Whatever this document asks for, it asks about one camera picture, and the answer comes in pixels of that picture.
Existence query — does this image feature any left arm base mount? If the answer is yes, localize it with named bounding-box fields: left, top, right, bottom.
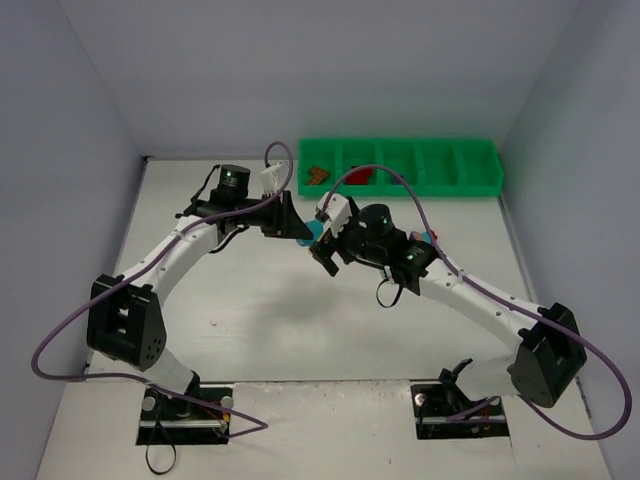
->
left=136, top=388, right=231, bottom=446

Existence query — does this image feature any red lego brick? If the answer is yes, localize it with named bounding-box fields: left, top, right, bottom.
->
left=345, top=166, right=375, bottom=186

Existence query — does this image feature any black loop cable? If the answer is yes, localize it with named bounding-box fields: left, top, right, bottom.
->
left=144, top=419, right=177, bottom=477

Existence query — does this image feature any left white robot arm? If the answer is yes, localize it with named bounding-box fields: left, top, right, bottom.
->
left=86, top=162, right=313, bottom=398

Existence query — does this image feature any teal rounded lego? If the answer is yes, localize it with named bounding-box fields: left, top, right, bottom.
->
left=297, top=219, right=324, bottom=247

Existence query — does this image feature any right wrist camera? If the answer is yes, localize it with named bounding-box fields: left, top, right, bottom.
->
left=315, top=193, right=355, bottom=238

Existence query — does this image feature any brown lego plate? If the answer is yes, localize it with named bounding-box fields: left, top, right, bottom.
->
left=306, top=166, right=330, bottom=186

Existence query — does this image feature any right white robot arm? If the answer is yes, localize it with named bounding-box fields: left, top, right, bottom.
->
left=310, top=196, right=586, bottom=409

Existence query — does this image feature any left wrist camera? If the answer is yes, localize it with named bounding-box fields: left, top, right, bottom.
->
left=260, top=162, right=289, bottom=196

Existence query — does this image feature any green compartment bin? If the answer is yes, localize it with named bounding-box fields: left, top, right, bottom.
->
left=297, top=137, right=504, bottom=198

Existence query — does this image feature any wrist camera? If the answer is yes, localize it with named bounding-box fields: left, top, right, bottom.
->
left=260, top=162, right=289, bottom=196
left=315, top=193, right=355, bottom=238

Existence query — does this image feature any pink teal red lego cluster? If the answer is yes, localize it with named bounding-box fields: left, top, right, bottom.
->
left=409, top=231, right=438, bottom=245

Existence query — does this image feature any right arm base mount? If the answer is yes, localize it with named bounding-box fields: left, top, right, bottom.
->
left=410, top=370, right=510, bottom=441

